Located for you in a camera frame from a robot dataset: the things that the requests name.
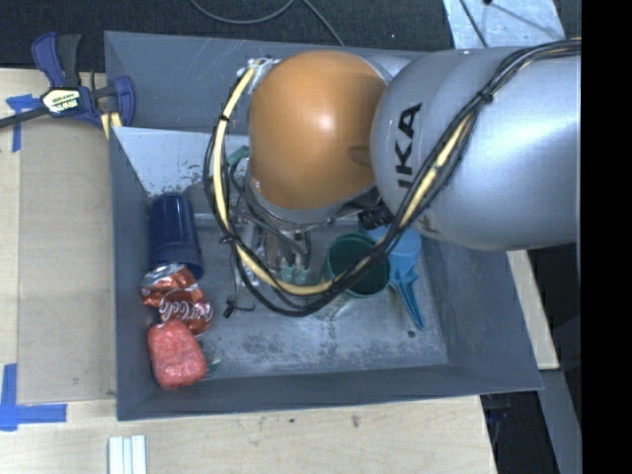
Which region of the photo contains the dark green cup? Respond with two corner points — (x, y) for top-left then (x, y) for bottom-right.
(322, 232), (393, 298)

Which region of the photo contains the dark blue cup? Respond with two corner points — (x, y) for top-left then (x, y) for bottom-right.
(147, 193), (206, 281)

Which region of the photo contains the crushed red soda can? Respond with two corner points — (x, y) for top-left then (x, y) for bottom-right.
(138, 263), (215, 338)

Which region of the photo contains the grey metal bin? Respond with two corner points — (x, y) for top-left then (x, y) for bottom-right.
(103, 30), (545, 422)

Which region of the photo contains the light blue funnel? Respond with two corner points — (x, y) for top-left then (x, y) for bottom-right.
(365, 224), (428, 332)

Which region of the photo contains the red sponge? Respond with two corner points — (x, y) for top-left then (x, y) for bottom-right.
(145, 319), (208, 391)

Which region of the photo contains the pale wood board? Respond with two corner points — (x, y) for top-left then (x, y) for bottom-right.
(16, 116), (119, 405)

